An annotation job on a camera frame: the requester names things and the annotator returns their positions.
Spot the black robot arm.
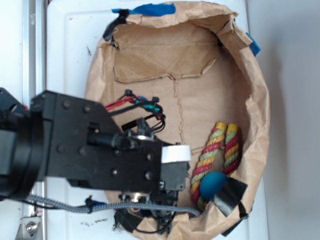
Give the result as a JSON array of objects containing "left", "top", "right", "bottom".
[{"left": 0, "top": 88, "right": 191, "bottom": 201}]

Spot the grey braided cable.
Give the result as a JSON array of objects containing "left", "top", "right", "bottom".
[{"left": 24, "top": 194, "right": 201, "bottom": 217}]

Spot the metal corner bracket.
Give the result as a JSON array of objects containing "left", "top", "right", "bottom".
[{"left": 15, "top": 216, "right": 43, "bottom": 240}]

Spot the aluminium rail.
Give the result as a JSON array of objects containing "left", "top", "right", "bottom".
[{"left": 22, "top": 0, "right": 49, "bottom": 240}]

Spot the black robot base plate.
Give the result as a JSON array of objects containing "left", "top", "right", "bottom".
[{"left": 0, "top": 87, "right": 28, "bottom": 113}]

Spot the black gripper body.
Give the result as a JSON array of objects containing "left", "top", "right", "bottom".
[{"left": 87, "top": 138, "right": 189, "bottom": 200}]

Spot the white tape strip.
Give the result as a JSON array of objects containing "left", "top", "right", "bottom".
[{"left": 161, "top": 145, "right": 192, "bottom": 164}]

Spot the brown paper bag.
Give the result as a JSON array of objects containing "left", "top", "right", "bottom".
[{"left": 85, "top": 1, "right": 270, "bottom": 240}]

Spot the blue ball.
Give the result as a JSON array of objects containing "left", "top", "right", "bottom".
[{"left": 199, "top": 171, "right": 228, "bottom": 202}]

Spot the multicolour twisted rope toy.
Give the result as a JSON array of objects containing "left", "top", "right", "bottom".
[{"left": 190, "top": 121, "right": 240, "bottom": 211}]

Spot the red black wire bundle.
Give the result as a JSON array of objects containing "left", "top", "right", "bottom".
[{"left": 104, "top": 88, "right": 167, "bottom": 133}]

